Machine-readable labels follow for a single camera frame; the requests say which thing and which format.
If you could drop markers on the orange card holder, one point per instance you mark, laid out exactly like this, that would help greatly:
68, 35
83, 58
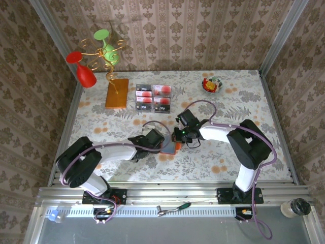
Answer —
170, 148

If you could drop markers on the dark VIP logo card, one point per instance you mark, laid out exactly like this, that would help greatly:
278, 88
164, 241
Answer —
144, 107
162, 108
144, 88

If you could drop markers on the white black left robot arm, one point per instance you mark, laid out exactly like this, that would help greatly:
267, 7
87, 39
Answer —
116, 153

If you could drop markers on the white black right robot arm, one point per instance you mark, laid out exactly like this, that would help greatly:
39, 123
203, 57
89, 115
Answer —
215, 132

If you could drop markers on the white card red circle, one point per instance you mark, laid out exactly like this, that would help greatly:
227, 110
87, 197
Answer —
144, 94
163, 89
144, 100
162, 100

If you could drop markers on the small bowl of wrapped candies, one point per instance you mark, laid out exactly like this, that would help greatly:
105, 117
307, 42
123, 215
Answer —
212, 85

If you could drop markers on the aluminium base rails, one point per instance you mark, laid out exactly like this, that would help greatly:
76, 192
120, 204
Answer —
177, 193

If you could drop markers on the black power connector block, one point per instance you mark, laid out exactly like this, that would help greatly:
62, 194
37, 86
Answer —
104, 211
243, 212

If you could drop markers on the red plastic wine glass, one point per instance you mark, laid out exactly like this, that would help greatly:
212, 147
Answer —
86, 76

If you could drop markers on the green plastic wine glass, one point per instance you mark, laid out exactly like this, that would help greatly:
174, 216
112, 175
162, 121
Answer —
110, 54

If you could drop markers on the grey metal lower tray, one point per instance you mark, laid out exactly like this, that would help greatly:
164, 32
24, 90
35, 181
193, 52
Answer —
177, 231

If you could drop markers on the blue white plastic connector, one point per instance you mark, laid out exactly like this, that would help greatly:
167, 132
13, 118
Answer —
53, 216

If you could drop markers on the clear jar black lid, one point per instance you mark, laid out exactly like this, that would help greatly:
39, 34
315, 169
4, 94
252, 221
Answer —
299, 206

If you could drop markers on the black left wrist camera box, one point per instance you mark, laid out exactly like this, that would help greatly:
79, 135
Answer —
156, 139

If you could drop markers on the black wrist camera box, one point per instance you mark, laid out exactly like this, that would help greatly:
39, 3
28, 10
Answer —
188, 117
156, 139

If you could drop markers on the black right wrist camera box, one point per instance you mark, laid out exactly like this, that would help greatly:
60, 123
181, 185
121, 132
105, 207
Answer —
188, 117

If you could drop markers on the aluminium table edge rail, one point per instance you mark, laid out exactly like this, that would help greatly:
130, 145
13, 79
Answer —
279, 127
66, 122

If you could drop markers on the aluminium frame post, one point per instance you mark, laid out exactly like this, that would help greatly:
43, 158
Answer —
281, 38
54, 38

